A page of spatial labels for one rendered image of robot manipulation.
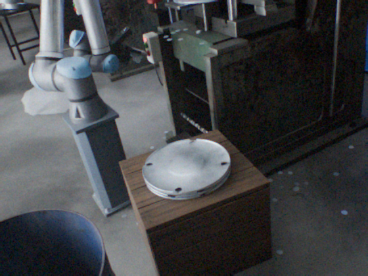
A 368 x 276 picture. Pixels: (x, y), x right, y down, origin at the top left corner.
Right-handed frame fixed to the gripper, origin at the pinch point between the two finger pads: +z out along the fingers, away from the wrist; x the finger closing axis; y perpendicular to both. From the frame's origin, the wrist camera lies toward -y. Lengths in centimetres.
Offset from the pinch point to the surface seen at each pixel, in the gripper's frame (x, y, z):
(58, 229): 80, 43, -47
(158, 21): -3.2, -15.7, 3.2
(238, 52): 51, -14, 14
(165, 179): 75, 29, -16
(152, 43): 3.8, -5.6, 0.1
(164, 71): 2.5, 6.4, 11.6
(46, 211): 79, 38, -50
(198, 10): 24.5, -25.2, 6.9
